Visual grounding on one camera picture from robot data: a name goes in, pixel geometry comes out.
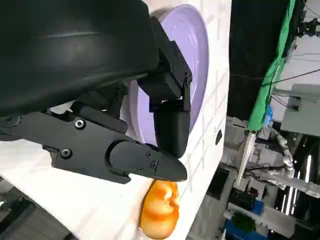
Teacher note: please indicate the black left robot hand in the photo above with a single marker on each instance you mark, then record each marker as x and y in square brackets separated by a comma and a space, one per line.
[62, 62]

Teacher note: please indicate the orange and white bread roll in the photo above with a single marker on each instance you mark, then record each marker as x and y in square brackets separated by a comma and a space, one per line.
[160, 212]

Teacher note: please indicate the lilac plate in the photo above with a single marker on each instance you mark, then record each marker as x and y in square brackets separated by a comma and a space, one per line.
[192, 55]

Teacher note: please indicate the black curtain panel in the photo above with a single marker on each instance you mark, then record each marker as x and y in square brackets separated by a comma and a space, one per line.
[250, 50]

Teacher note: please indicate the white leaning board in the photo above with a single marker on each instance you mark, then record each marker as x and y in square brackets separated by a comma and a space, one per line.
[246, 157]

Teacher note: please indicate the green cloth backdrop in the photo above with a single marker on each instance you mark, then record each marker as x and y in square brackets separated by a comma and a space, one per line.
[272, 75]

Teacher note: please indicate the white machine box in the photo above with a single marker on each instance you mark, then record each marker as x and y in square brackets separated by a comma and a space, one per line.
[303, 110]

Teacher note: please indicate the blue storage bin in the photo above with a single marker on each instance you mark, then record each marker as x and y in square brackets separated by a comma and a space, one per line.
[246, 228]

